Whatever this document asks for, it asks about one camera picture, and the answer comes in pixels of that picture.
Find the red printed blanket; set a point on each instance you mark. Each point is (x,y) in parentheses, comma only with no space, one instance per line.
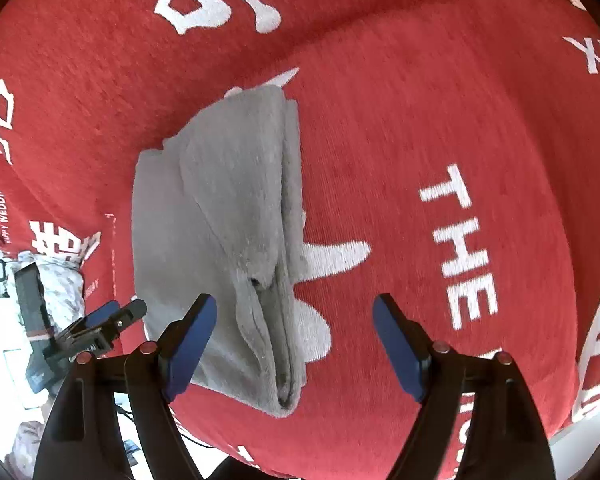
(405,135)

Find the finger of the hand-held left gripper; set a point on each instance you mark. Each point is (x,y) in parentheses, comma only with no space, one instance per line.
(102,314)
(127,312)

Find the person's floral pyjama leg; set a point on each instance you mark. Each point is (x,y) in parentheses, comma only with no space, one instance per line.
(25,447)

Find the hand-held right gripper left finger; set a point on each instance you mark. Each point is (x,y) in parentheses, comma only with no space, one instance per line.
(190,350)

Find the person's left forearm floral sleeve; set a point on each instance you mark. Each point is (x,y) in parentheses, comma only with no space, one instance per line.
(62,285)

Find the grey small garment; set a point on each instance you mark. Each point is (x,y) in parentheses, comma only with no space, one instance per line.
(220,200)

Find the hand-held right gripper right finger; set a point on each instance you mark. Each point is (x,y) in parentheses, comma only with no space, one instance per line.
(397,350)

